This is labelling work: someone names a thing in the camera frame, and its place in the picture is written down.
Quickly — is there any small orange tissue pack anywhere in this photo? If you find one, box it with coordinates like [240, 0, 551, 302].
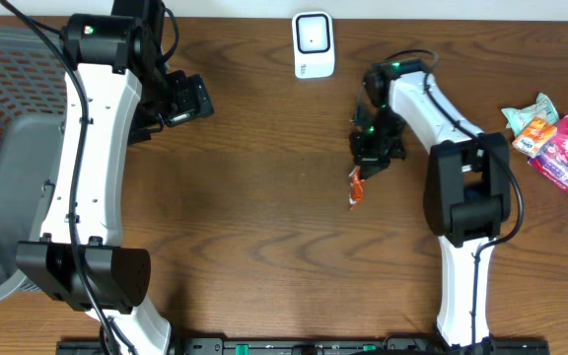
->
[512, 117, 557, 158]

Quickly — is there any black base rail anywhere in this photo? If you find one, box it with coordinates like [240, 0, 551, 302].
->
[55, 336, 551, 355]

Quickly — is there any orange-red snack bar wrapper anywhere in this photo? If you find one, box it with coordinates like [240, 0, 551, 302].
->
[348, 166, 364, 210]

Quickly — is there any mint green wipes pack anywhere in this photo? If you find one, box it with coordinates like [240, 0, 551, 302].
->
[501, 93, 559, 137]

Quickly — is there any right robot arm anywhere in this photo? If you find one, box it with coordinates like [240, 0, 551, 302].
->
[349, 58, 511, 354]

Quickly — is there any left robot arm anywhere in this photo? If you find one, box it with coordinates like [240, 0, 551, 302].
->
[16, 1, 214, 354]

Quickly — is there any grey plastic mesh basket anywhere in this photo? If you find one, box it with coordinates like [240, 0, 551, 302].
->
[0, 27, 66, 301]

